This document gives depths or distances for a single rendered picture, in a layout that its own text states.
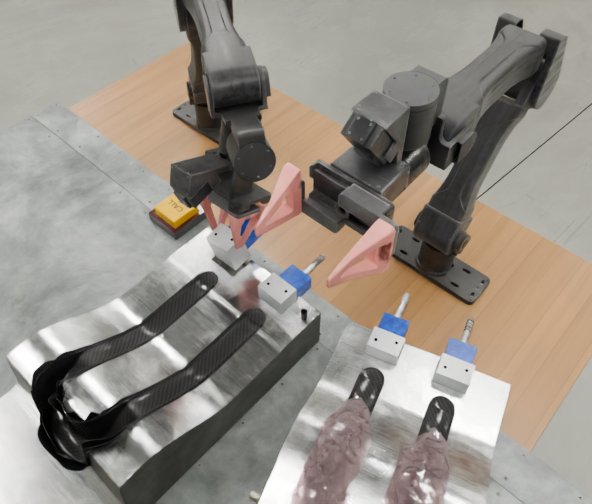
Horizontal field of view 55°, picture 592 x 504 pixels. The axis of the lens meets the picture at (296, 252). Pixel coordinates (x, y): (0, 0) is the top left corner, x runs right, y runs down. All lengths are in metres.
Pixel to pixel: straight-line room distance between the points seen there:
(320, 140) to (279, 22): 2.05
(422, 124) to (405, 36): 2.65
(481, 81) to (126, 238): 0.71
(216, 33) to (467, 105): 0.36
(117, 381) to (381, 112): 0.51
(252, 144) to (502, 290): 0.56
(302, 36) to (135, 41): 0.86
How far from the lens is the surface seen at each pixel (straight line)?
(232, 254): 0.91
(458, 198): 0.95
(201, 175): 0.80
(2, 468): 0.92
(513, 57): 0.82
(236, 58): 0.81
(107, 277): 1.10
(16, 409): 0.95
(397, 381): 0.89
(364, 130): 0.55
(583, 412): 1.98
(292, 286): 0.91
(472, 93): 0.74
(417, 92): 0.60
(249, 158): 0.76
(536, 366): 1.03
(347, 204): 0.58
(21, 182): 1.33
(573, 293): 1.14
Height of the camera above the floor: 1.65
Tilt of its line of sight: 52 degrees down
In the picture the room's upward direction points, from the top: straight up
